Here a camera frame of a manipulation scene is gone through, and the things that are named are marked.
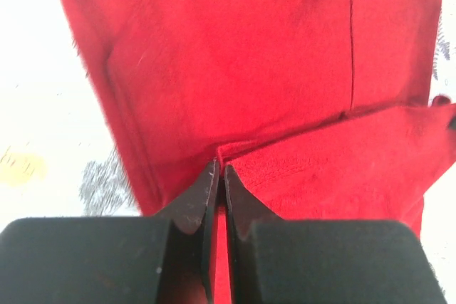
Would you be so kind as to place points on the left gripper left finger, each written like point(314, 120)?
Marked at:
point(168, 257)

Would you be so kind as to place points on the red t-shirt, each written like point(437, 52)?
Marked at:
point(322, 107)

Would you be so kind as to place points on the floral patterned table mat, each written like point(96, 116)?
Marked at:
point(58, 157)

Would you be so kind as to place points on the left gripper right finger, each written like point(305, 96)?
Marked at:
point(274, 260)

